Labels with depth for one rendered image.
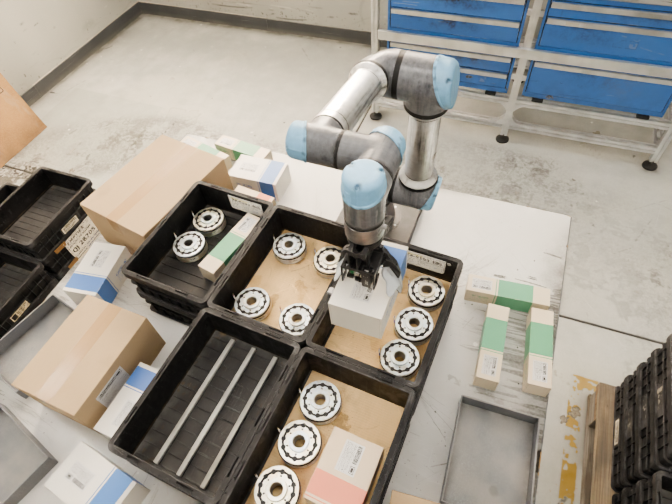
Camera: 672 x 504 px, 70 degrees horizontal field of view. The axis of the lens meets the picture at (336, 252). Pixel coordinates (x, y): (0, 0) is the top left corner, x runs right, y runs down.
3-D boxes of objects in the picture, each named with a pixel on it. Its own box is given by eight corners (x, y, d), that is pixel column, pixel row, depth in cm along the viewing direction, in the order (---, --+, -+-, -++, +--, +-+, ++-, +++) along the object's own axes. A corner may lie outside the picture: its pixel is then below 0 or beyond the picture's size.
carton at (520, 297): (544, 299, 148) (550, 289, 143) (544, 316, 144) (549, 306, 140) (466, 284, 153) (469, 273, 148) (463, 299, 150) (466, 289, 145)
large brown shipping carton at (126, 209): (179, 173, 195) (162, 134, 179) (236, 197, 184) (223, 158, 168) (106, 241, 175) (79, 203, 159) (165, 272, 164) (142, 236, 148)
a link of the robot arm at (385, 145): (353, 115, 90) (332, 153, 84) (411, 126, 87) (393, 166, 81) (353, 147, 96) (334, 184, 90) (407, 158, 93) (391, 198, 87)
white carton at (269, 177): (291, 180, 188) (288, 163, 181) (279, 201, 181) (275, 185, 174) (246, 171, 193) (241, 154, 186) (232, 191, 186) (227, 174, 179)
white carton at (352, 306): (360, 256, 120) (359, 234, 112) (406, 269, 116) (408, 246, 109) (331, 323, 109) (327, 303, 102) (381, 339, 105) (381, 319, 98)
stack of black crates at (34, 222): (87, 228, 256) (40, 165, 220) (133, 241, 248) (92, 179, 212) (35, 287, 234) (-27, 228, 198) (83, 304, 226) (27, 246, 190)
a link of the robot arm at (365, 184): (394, 158, 80) (378, 194, 75) (392, 203, 88) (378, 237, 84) (349, 149, 82) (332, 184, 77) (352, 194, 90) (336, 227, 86)
